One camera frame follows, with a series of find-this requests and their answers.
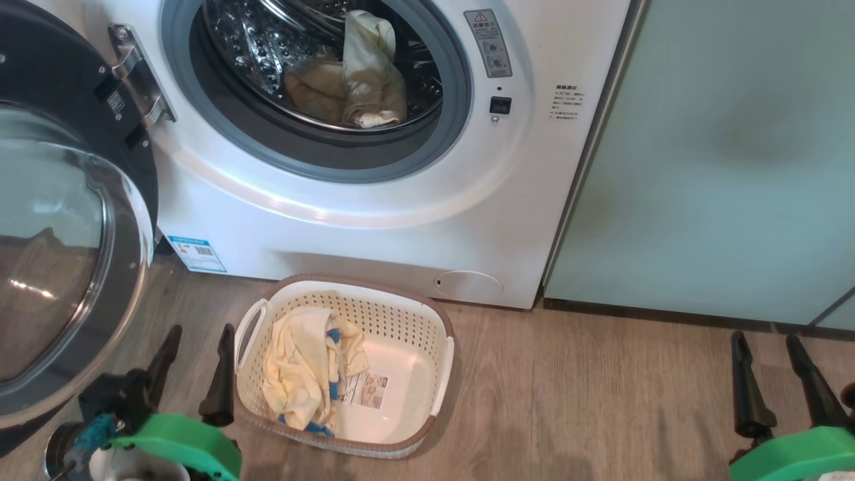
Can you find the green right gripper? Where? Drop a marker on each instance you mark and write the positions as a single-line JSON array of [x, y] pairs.
[[795, 457]]

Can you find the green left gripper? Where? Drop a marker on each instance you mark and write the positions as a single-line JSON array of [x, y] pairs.
[[180, 441]]

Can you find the yellow garment with blue patches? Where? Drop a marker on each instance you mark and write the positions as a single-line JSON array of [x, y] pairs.
[[297, 367]]

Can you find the round black glass washer door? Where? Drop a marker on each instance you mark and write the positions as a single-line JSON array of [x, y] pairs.
[[47, 254]]

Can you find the plain pale yellow garment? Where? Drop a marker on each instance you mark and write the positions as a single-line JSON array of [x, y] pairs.
[[371, 80]]

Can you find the white front-load washing machine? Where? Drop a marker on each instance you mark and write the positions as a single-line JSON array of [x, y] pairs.
[[334, 234]]

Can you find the grey metal bracket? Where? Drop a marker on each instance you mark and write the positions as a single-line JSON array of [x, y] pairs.
[[137, 73]]

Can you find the pale green cabinet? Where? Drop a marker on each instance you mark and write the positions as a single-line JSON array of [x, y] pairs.
[[721, 167], [838, 314]]

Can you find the blue plug connector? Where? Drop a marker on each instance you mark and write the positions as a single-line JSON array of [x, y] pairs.
[[97, 431]]

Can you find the blue energy label sticker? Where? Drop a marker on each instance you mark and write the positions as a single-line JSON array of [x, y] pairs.
[[197, 254]]

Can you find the paper product sticker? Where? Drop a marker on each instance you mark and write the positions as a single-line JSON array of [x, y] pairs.
[[365, 390]]

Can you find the cream laundry basket brown rim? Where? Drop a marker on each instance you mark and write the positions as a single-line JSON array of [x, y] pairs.
[[401, 321]]

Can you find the round drain filter cover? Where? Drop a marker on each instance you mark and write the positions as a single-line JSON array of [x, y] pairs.
[[467, 284]]

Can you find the grey warning sticker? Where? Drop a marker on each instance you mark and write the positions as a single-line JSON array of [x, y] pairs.
[[488, 43]]

